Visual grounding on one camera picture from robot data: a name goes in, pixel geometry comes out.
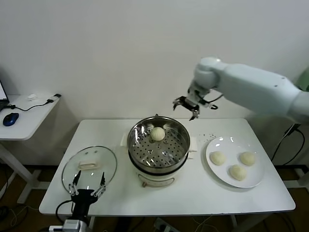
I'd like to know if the black desk cable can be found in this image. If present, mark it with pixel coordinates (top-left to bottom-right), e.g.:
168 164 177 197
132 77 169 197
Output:
7 98 54 112

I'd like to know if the white power strip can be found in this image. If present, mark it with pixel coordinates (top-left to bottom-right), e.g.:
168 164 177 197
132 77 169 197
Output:
154 217 174 232

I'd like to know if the white round plate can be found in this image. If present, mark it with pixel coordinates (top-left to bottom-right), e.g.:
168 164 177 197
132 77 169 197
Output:
205 136 265 189

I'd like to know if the black laptop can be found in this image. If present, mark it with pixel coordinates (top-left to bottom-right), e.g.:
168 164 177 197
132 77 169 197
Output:
0 81 10 112

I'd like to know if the cream electric cooker base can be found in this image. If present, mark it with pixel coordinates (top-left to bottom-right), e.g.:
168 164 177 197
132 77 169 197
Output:
120 132 199 188

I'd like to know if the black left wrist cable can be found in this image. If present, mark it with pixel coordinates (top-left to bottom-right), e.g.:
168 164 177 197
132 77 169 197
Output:
56 199 73 220

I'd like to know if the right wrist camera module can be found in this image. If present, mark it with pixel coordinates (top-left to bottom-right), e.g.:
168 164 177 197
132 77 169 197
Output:
199 100 219 110

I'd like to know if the white side table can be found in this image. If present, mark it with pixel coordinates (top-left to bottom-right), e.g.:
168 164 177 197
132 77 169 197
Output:
0 94 61 205

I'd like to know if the pale green appliance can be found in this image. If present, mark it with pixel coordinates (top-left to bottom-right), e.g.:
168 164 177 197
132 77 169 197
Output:
295 70 309 92

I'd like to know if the black wall cable with adapter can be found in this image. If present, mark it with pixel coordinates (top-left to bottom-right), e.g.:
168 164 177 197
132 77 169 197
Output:
270 123 305 166

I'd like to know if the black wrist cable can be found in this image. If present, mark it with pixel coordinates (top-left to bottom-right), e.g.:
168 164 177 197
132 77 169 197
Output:
56 199 73 220
200 93 224 103

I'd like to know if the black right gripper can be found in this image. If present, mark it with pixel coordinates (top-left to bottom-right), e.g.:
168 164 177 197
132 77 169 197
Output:
172 96 201 121

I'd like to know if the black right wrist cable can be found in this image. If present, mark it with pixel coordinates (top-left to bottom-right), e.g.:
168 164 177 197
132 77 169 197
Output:
200 93 224 103

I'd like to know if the glass lid with cream handle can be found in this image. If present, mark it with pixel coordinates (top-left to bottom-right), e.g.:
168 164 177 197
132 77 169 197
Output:
61 145 118 197

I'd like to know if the white steamed baozi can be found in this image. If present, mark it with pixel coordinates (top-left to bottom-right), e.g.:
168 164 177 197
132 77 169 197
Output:
150 127 166 142
239 151 256 166
210 151 227 166
229 164 248 181

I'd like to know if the blue computer mouse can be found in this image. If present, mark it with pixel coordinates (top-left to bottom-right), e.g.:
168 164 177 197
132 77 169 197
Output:
2 113 19 126

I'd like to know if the white table leg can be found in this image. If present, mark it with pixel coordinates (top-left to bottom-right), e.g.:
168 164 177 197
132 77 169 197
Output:
229 214 242 232

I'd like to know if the stainless steel steamer basket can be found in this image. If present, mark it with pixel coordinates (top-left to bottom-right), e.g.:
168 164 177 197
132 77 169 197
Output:
127 116 191 174

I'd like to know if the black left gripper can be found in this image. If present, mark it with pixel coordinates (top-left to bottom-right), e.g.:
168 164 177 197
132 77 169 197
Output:
68 170 107 219

